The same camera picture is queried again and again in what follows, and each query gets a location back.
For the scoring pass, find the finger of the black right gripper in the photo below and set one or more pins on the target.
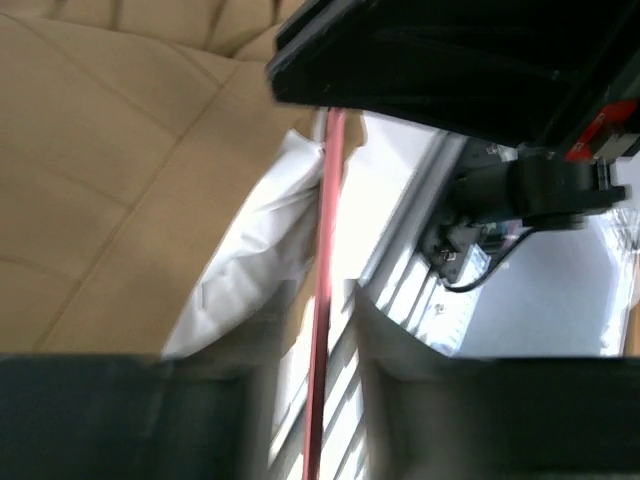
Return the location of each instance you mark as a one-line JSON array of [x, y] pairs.
[[498, 70]]

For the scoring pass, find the pink wire hanger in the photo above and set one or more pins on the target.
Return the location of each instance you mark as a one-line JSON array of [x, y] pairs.
[[329, 198]]

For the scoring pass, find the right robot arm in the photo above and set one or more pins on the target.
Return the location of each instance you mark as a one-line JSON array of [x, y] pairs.
[[549, 193]]

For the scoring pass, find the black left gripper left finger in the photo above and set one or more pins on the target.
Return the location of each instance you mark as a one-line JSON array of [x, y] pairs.
[[206, 416]]

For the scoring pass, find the tan brown skirt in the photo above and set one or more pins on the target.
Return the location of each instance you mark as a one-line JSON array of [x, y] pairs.
[[153, 194]]

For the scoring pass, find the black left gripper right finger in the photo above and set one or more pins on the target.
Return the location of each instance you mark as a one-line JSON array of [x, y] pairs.
[[500, 420]]

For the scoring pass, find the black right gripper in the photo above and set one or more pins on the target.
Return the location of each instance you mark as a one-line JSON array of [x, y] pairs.
[[577, 59]]

